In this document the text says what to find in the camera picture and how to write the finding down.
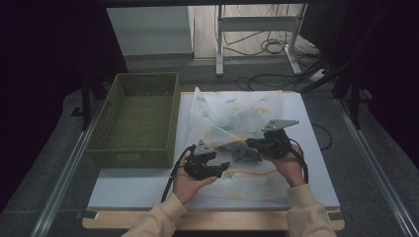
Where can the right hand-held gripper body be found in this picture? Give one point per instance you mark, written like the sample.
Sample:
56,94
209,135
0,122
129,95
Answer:
276,144

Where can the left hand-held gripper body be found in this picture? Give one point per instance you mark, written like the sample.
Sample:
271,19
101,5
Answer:
199,166

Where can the white leaf print laundry bag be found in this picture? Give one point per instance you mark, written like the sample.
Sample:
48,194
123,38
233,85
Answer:
230,112

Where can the green woven basket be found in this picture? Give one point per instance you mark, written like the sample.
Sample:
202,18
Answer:
138,125

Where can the person's left hand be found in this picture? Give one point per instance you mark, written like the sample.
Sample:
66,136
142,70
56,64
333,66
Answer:
187,187

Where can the person's right hand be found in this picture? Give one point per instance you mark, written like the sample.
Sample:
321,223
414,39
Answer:
291,169

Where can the white power strip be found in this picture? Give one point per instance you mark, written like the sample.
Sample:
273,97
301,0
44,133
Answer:
318,75

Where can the black metal stand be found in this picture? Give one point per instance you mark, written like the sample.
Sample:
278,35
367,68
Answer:
86,105
355,102

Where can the white metal stand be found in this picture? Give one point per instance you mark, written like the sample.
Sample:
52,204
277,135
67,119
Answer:
257,23

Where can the black tape piece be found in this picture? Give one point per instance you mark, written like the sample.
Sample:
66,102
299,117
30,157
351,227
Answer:
87,215

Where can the dark curtain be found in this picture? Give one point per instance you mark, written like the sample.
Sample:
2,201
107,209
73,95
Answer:
395,82
39,82

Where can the white cabinet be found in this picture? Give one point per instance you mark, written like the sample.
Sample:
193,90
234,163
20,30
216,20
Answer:
148,29

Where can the aluminium rail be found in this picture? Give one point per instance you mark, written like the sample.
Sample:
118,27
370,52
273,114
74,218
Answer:
62,184
378,171

